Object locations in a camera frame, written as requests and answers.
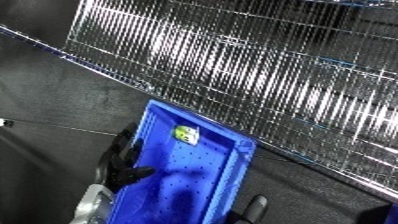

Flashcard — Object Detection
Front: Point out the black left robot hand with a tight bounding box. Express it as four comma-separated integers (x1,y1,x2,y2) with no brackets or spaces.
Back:
94,128,159,192

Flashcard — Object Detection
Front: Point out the paper cup with green band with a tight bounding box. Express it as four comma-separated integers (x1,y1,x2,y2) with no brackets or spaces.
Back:
170,124,203,146

